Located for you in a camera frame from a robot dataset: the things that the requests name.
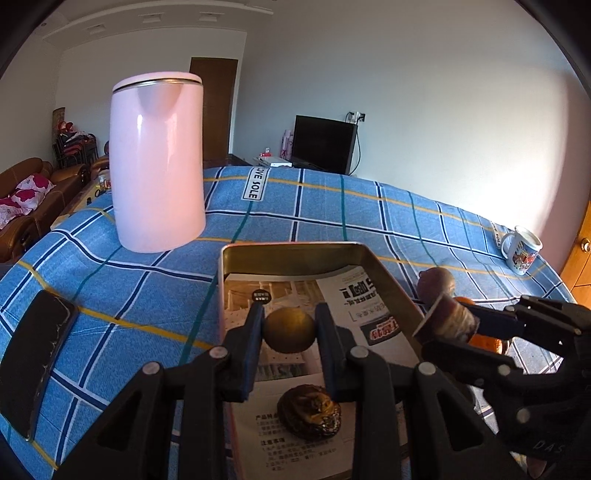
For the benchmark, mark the wrinkled dark brown fruit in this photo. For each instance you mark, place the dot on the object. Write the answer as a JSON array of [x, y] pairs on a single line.
[[308, 413]]

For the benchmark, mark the pink electric kettle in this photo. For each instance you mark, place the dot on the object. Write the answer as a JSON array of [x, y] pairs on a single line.
[[157, 166]]

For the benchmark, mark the round olive-brown fruit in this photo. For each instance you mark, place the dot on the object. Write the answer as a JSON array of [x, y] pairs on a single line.
[[289, 330]]

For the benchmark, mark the white set-top box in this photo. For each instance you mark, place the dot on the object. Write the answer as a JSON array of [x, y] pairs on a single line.
[[272, 161]]

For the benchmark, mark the white pink flowered pillow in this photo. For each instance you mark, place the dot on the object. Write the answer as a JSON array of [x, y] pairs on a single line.
[[10, 210], [33, 190]]

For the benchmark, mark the printed paper leaflet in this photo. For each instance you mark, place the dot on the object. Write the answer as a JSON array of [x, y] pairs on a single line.
[[341, 295]]

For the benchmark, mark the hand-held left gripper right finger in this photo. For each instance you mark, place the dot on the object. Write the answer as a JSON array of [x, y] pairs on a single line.
[[324, 348]]

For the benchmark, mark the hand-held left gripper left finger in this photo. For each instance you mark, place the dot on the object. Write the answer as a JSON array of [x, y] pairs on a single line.
[[252, 344]]

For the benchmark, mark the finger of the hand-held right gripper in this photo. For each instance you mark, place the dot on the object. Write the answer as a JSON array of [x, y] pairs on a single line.
[[496, 323], [466, 362]]

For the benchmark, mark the black television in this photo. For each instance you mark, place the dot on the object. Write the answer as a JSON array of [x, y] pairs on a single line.
[[323, 143]]

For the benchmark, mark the person's right hand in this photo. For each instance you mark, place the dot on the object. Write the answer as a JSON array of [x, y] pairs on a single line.
[[538, 468]]

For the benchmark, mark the brown leather sofa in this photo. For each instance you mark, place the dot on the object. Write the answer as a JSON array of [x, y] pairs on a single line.
[[41, 221]]

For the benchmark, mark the dark brown door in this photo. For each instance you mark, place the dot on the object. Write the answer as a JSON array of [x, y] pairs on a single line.
[[217, 110]]

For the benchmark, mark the stacked dark chairs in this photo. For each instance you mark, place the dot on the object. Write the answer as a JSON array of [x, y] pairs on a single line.
[[74, 147]]

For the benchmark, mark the orange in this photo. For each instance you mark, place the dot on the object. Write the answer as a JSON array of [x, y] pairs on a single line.
[[485, 345]]

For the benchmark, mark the white printed mug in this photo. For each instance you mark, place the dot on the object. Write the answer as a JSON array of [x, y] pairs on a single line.
[[524, 251]]

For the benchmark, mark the black smartphone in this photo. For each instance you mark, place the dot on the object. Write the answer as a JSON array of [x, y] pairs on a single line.
[[39, 355]]

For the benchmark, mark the white wall socket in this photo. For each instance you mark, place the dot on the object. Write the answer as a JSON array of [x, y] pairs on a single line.
[[357, 116]]

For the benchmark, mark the light wooden door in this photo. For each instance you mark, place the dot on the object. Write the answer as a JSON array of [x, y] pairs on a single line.
[[579, 263]]

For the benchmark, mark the blue plaid tablecloth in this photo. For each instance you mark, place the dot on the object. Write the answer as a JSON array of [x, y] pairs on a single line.
[[323, 212]]

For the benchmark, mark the rectangular metal tin tray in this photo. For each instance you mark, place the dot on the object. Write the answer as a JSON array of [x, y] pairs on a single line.
[[392, 281]]

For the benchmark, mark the round brown fruit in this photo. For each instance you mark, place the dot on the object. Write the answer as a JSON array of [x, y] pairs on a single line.
[[436, 280]]

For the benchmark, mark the wooden coffee table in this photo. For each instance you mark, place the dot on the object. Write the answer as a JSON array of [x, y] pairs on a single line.
[[81, 203]]

